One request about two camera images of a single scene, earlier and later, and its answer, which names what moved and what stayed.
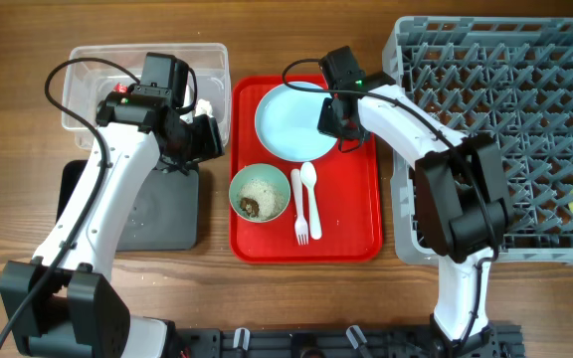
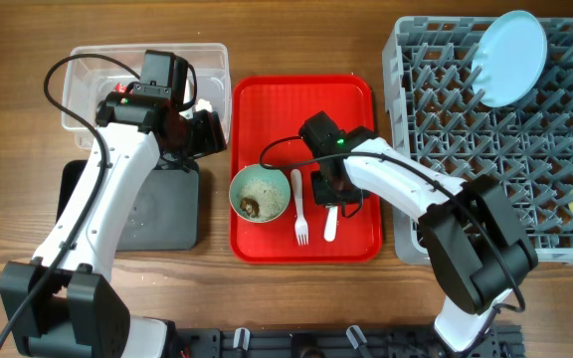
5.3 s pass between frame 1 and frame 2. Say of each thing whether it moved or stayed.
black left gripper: stayed
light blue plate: moved
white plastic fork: stayed
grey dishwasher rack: stayed
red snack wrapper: stayed
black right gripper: moved
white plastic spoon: moved
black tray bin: stayed
